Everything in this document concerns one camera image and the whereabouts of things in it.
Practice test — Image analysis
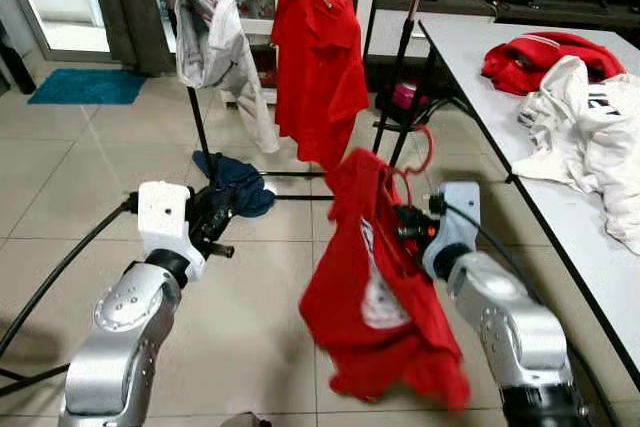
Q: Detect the pink plastic container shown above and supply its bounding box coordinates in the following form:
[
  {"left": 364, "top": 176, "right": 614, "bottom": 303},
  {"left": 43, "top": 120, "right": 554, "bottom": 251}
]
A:
[{"left": 390, "top": 82, "right": 426, "bottom": 116}]

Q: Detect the navy blue cloth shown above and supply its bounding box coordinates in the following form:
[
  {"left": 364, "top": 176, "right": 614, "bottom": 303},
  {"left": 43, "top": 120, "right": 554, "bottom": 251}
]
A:
[{"left": 192, "top": 150, "right": 278, "bottom": 220}]

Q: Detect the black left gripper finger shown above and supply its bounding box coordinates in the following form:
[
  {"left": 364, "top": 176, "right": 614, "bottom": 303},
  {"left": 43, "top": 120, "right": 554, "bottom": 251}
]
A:
[
  {"left": 191, "top": 184, "right": 232, "bottom": 224},
  {"left": 213, "top": 193, "right": 252, "bottom": 241}
]

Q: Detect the white grey shirt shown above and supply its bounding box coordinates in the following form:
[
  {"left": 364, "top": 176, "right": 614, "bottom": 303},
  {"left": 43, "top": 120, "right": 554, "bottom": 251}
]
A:
[{"left": 175, "top": 0, "right": 256, "bottom": 90}]

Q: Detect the teal floor mat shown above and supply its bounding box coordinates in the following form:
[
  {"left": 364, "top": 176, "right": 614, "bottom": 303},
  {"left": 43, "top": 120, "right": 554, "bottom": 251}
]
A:
[{"left": 28, "top": 69, "right": 149, "bottom": 106}]

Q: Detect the white shirt with dark logo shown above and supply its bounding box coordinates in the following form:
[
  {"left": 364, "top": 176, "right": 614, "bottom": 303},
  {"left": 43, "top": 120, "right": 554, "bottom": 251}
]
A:
[{"left": 515, "top": 55, "right": 640, "bottom": 188}]

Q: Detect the black side stand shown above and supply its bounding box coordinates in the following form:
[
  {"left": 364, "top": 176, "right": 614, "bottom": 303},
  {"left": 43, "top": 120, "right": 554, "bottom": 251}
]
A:
[{"left": 0, "top": 17, "right": 36, "bottom": 96}]

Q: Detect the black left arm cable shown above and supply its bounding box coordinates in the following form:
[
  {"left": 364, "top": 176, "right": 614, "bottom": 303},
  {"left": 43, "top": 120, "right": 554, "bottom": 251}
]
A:
[{"left": 0, "top": 197, "right": 141, "bottom": 393}]

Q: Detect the red wire clothes hanger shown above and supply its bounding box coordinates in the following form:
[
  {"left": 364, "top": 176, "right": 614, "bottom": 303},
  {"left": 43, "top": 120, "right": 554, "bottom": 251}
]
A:
[{"left": 383, "top": 125, "right": 437, "bottom": 210}]

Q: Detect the red jacket with white stripes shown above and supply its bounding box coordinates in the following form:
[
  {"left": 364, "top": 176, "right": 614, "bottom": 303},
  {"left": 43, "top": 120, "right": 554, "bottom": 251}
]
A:
[{"left": 482, "top": 32, "right": 626, "bottom": 96}]

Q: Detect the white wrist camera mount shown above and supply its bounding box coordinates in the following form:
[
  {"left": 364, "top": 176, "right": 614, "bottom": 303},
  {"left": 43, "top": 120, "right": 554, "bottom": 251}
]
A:
[
  {"left": 420, "top": 182, "right": 483, "bottom": 283},
  {"left": 137, "top": 181, "right": 206, "bottom": 278}
]

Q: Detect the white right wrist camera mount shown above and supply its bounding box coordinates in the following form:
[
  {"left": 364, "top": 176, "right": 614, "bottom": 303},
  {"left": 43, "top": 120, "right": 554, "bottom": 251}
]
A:
[{"left": 420, "top": 182, "right": 483, "bottom": 283}]

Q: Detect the plain red shirt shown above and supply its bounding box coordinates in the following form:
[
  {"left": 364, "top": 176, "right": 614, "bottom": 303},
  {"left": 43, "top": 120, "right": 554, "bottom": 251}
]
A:
[{"left": 272, "top": 0, "right": 371, "bottom": 170}]

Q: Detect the plain white shirt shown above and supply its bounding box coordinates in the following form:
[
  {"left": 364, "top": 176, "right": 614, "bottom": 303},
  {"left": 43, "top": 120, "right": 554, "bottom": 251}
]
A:
[{"left": 555, "top": 147, "right": 640, "bottom": 253}]

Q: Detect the grey curtain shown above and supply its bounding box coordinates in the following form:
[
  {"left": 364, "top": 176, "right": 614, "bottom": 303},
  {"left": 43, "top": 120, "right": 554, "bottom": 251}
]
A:
[{"left": 85, "top": 0, "right": 186, "bottom": 76}]

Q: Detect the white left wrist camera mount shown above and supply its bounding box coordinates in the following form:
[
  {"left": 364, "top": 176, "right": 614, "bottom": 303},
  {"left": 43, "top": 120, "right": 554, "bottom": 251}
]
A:
[{"left": 137, "top": 181, "right": 206, "bottom": 278}]

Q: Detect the red shirt with white print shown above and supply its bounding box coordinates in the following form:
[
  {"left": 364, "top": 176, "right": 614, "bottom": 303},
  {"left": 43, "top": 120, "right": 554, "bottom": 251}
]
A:
[{"left": 300, "top": 147, "right": 471, "bottom": 411}]

